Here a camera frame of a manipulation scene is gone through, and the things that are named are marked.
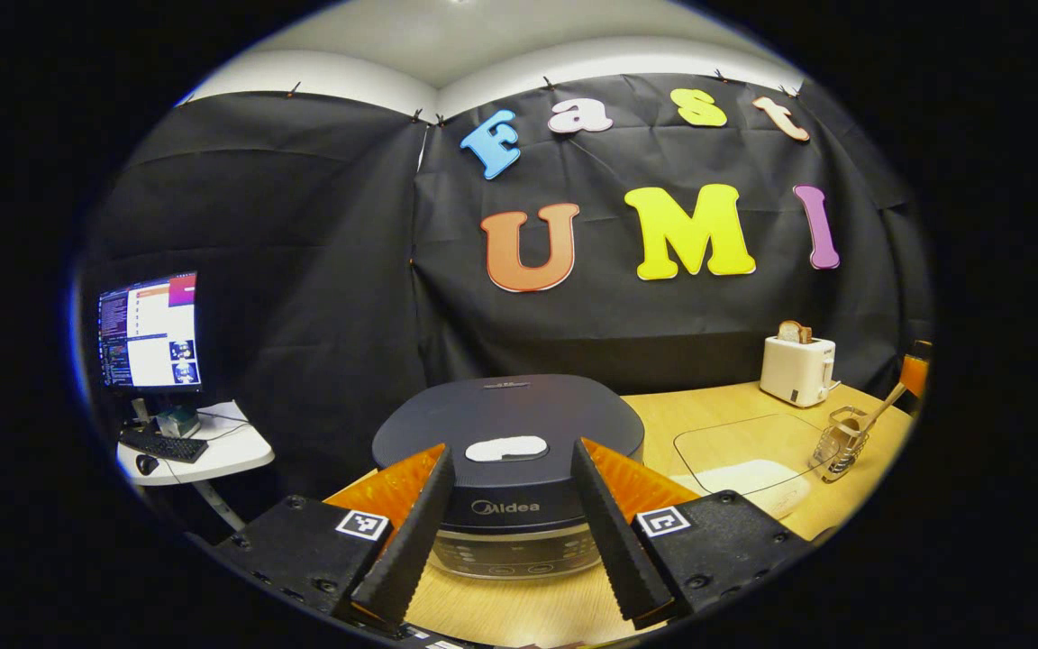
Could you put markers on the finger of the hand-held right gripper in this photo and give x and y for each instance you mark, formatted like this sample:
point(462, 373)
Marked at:
point(914, 374)

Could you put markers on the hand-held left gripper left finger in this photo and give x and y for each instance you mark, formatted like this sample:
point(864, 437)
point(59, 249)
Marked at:
point(411, 550)

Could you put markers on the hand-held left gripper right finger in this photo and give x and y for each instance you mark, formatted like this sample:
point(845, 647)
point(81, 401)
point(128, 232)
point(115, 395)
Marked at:
point(618, 550)

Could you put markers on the wooden spoon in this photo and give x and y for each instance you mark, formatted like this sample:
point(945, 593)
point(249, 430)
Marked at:
point(884, 406)

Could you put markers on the dark grey rice cooker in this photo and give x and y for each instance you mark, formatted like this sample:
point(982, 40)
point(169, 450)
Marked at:
point(519, 406)

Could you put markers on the white toaster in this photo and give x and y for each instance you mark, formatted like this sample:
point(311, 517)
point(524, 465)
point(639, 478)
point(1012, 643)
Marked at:
point(794, 374)

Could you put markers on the toasted bread slice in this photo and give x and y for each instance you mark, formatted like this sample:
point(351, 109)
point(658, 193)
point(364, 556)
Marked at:
point(795, 333)

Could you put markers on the clear plastic tray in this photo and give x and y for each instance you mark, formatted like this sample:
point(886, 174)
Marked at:
point(735, 437)

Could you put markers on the white side table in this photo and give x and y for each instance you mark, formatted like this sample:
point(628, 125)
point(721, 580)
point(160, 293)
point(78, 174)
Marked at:
point(235, 451)

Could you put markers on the small teal box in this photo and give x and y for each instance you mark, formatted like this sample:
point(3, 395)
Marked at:
point(177, 422)

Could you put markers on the black keyboard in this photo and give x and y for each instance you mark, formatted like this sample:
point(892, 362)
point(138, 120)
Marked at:
point(163, 445)

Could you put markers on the black computer mouse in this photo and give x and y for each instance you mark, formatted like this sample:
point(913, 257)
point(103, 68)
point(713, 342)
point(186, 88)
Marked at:
point(148, 464)

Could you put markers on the black backdrop cloth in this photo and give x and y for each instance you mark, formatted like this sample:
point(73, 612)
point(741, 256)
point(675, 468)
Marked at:
point(303, 270)

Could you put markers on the computer monitor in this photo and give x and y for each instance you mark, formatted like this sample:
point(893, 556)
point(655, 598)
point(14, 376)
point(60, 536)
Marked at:
point(150, 333)

